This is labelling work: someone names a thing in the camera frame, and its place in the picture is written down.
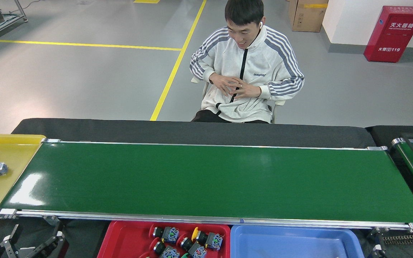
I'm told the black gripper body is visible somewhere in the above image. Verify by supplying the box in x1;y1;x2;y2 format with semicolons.
9;247;38;258

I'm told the red push button yellow band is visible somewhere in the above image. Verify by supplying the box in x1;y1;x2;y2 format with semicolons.
177;236;208;258

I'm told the yellow mushroom push button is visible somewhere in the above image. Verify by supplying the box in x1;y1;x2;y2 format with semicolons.
191;226;224;251

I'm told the yellow plastic tray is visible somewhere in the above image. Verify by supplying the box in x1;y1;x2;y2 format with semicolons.
0;134;47;222

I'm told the red plastic tray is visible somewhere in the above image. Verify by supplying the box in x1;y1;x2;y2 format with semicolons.
97;220;231;258

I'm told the blue plastic tray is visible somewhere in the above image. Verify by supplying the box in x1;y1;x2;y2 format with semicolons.
230;225;365;258

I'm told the person's left hand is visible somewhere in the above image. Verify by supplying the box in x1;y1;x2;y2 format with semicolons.
230;81;262;100

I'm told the person's right hand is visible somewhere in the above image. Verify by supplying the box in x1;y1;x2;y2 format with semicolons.
210;73;236;96

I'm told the grey office chair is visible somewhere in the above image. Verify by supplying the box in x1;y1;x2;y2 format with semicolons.
191;75;286;123

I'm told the red fire extinguisher box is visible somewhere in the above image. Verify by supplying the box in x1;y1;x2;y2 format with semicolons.
364;5;413;63

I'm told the person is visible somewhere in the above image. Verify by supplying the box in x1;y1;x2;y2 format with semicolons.
189;0;305;123

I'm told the brown cardboard box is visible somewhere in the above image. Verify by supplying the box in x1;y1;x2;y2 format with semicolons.
288;0;329;33

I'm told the black conveyor drive chain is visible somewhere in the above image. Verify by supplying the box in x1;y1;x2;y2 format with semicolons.
371;229;413;246

